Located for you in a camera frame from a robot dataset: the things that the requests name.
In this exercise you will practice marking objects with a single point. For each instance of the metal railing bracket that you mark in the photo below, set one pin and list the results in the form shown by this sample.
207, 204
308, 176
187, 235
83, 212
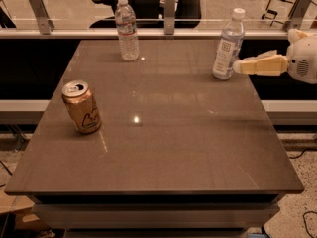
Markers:
45, 24
296, 15
169, 16

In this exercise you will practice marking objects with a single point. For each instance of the blue label plastic bottle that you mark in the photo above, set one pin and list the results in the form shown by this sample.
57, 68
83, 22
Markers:
229, 46

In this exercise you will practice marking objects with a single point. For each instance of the wooden stool frame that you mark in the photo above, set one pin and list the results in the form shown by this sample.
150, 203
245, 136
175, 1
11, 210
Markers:
277, 10

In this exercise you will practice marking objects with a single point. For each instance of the left metal railing bracket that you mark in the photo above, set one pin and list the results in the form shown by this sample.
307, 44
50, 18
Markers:
45, 24

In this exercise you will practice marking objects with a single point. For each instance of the cardboard box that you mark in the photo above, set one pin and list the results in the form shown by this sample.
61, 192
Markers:
21, 208

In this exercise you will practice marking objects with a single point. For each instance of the right metal railing bracket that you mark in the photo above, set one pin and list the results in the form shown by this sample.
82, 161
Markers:
296, 15

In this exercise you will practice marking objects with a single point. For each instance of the black office chair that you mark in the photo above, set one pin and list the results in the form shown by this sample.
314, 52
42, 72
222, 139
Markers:
149, 13

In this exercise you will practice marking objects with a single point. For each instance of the gold soda can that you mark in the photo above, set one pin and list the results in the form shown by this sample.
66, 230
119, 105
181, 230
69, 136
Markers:
81, 106

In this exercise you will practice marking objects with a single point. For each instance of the grey table with drawers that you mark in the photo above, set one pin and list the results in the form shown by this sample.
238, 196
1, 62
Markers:
178, 152

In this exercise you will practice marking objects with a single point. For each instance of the middle metal railing bracket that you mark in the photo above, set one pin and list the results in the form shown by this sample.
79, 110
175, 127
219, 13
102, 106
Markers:
169, 16

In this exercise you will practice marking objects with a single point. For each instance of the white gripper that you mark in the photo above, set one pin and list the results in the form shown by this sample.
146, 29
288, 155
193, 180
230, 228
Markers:
302, 60

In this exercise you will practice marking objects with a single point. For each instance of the clear water bottle red label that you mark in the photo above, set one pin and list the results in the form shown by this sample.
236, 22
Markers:
125, 20

